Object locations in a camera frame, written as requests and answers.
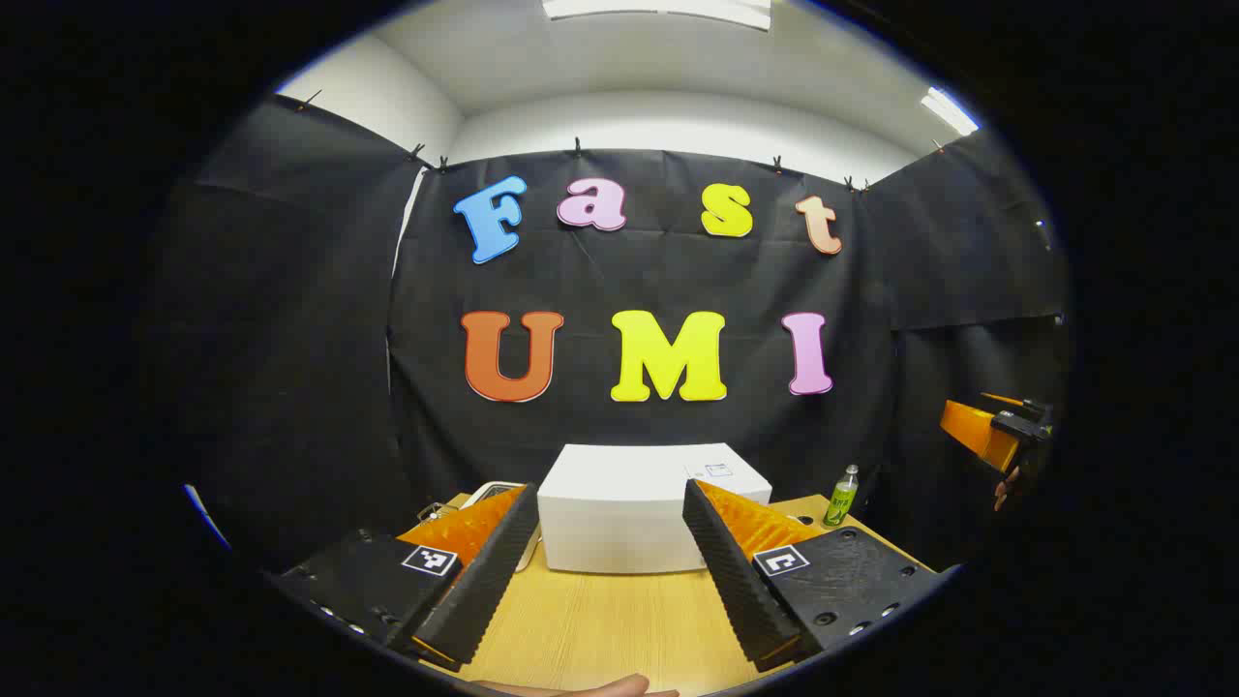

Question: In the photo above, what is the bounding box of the green label drink bottle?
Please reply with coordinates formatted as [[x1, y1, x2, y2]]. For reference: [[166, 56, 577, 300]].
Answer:
[[823, 465, 861, 529]]

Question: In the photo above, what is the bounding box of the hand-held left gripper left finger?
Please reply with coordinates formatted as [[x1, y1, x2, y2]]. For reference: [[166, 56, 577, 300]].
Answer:
[[274, 482, 541, 671]]

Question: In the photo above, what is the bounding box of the small ceiling light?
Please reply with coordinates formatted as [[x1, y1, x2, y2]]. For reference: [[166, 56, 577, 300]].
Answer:
[[920, 86, 981, 137]]

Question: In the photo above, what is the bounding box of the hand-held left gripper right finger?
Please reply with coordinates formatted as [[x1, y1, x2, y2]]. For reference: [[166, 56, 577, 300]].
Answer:
[[681, 478, 948, 674]]

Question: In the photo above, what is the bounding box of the long ceiling light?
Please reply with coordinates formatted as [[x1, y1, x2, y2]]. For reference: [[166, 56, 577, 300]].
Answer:
[[542, 0, 773, 32]]

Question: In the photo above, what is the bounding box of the small white tabletop device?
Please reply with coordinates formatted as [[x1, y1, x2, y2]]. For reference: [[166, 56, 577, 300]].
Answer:
[[461, 480, 543, 573]]

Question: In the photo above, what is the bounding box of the white microwave oven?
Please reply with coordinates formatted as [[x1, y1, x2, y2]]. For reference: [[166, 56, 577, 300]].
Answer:
[[536, 442, 773, 575]]

